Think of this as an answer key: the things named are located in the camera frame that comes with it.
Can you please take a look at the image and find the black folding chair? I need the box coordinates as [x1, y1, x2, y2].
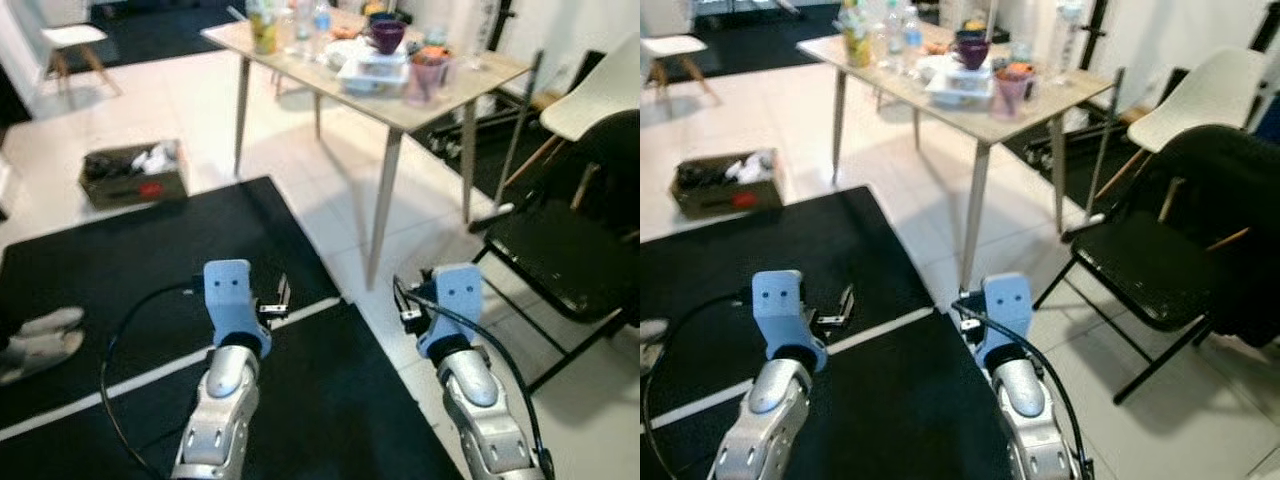
[1033, 124, 1280, 406]
[470, 108, 641, 393]

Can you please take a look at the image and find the white container stack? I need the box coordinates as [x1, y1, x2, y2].
[922, 55, 994, 108]
[337, 50, 412, 97]

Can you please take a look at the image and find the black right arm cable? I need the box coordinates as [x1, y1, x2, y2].
[955, 298, 1089, 480]
[395, 283, 547, 480]

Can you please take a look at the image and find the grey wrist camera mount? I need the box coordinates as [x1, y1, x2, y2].
[751, 270, 830, 373]
[415, 263, 485, 361]
[974, 272, 1034, 369]
[203, 260, 274, 358]

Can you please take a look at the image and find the light wooden table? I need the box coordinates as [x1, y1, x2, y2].
[200, 8, 532, 292]
[797, 10, 1114, 294]

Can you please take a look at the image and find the black floor mat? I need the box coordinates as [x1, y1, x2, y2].
[640, 311, 1017, 480]
[0, 176, 342, 433]
[640, 186, 937, 429]
[0, 301, 464, 480]

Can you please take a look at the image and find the cardboard box with red mark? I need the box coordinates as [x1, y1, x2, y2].
[671, 149, 785, 220]
[79, 139, 190, 210]

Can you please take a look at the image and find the purple bowl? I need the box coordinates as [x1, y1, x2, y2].
[954, 33, 992, 71]
[369, 19, 408, 56]

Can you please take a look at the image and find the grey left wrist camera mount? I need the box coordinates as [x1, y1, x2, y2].
[751, 270, 830, 373]
[203, 260, 274, 358]

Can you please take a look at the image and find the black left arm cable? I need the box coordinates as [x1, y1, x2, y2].
[99, 282, 207, 480]
[640, 290, 756, 480]

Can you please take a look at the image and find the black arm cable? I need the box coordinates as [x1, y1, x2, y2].
[640, 290, 756, 480]
[395, 283, 547, 480]
[99, 282, 207, 480]
[955, 298, 1089, 480]

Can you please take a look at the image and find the white shell chair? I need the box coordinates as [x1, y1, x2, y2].
[498, 35, 641, 193]
[1093, 48, 1267, 203]

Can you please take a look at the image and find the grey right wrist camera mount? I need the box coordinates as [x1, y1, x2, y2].
[415, 263, 485, 361]
[974, 272, 1034, 369]

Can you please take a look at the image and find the small white stool chair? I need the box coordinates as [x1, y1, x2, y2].
[640, 35, 717, 102]
[40, 24, 122, 97]

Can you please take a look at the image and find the tall clear bottle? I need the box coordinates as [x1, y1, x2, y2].
[1054, 0, 1088, 87]
[464, 14, 492, 72]

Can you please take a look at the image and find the pink plastic cup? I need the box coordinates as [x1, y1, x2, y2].
[404, 48, 452, 107]
[992, 63, 1038, 122]

